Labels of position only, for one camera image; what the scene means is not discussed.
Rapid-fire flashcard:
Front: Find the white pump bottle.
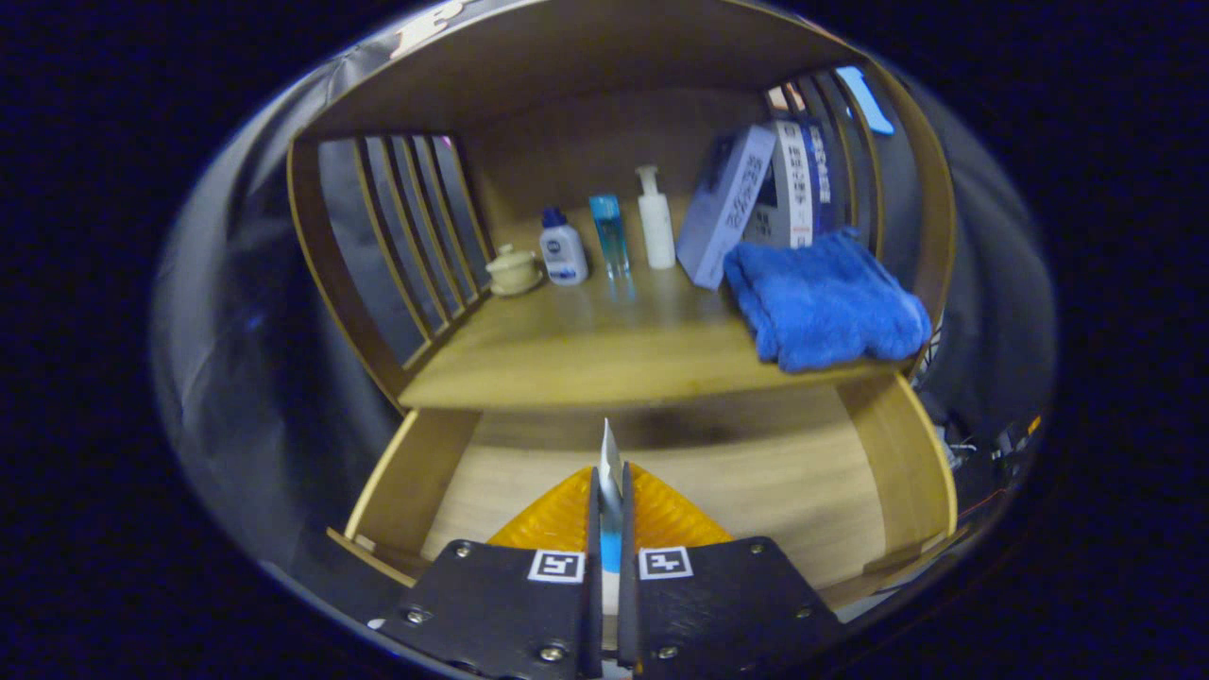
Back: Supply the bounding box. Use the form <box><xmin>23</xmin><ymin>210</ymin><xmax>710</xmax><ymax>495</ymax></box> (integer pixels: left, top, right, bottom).
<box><xmin>635</xmin><ymin>165</ymin><xmax>677</xmax><ymax>271</ymax></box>

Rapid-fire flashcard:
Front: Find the beige lidded teacup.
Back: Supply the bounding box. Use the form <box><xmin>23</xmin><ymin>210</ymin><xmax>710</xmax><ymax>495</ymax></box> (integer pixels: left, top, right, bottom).
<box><xmin>485</xmin><ymin>244</ymin><xmax>544</xmax><ymax>298</ymax></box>

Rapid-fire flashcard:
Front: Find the wooden cabinet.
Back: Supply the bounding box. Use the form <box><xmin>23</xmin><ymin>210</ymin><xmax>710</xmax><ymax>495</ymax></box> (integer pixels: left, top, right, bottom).
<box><xmin>286</xmin><ymin>0</ymin><xmax>960</xmax><ymax>417</ymax></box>

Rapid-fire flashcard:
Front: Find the clear blue bottle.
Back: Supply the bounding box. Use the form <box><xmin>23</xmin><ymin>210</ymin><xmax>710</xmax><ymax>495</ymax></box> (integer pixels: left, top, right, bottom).
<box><xmin>588</xmin><ymin>195</ymin><xmax>632</xmax><ymax>280</ymax></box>

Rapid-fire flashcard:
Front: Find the white spine book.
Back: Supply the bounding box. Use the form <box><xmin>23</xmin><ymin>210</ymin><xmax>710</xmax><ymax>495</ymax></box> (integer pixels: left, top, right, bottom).
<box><xmin>744</xmin><ymin>118</ymin><xmax>815</xmax><ymax>249</ymax></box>

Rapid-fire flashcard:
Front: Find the white bottle blue cap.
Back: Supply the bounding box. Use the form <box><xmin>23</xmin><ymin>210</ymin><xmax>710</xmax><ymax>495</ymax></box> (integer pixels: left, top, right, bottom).
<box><xmin>538</xmin><ymin>207</ymin><xmax>589</xmax><ymax>286</ymax></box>

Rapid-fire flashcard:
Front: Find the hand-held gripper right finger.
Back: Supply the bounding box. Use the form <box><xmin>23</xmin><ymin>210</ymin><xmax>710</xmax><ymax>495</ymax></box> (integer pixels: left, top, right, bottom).
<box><xmin>619</xmin><ymin>461</ymin><xmax>846</xmax><ymax>680</ymax></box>

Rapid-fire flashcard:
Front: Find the lavender book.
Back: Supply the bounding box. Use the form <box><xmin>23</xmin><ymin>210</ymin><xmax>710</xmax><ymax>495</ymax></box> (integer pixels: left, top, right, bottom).
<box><xmin>675</xmin><ymin>123</ymin><xmax>777</xmax><ymax>291</ymax></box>

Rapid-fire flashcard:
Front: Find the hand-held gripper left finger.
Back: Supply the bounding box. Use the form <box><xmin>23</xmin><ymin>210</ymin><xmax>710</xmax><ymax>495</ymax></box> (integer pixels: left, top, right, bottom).
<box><xmin>378</xmin><ymin>463</ymin><xmax>605</xmax><ymax>680</ymax></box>

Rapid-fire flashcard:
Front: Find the black equipment with orange clamp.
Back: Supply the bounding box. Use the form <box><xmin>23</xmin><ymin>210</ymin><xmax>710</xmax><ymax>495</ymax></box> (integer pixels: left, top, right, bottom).
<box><xmin>930</xmin><ymin>397</ymin><xmax>1045</xmax><ymax>520</ymax></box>

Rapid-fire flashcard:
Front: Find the blue towel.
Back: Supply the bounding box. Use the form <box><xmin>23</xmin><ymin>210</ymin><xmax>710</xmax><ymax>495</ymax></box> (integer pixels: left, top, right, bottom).
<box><xmin>723</xmin><ymin>227</ymin><xmax>934</xmax><ymax>374</ymax></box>

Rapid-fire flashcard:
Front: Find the blue and white tube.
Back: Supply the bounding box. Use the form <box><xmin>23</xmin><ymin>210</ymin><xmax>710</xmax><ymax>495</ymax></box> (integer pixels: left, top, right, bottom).
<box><xmin>597</xmin><ymin>418</ymin><xmax>626</xmax><ymax>680</ymax></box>

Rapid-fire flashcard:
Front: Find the wooden countertop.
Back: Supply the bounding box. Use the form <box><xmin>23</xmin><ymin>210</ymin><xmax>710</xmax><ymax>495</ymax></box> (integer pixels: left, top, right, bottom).
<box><xmin>397</xmin><ymin>212</ymin><xmax>912</xmax><ymax>412</ymax></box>

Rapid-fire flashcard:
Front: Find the wooden drawer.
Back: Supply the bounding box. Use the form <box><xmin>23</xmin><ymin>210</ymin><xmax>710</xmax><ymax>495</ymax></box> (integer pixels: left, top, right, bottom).
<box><xmin>326</xmin><ymin>373</ymin><xmax>974</xmax><ymax>615</ymax></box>

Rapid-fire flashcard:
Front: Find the dark blue book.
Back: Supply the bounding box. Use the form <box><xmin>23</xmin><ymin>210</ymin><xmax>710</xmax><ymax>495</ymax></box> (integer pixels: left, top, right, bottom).
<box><xmin>803</xmin><ymin>118</ymin><xmax>837</xmax><ymax>237</ymax></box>

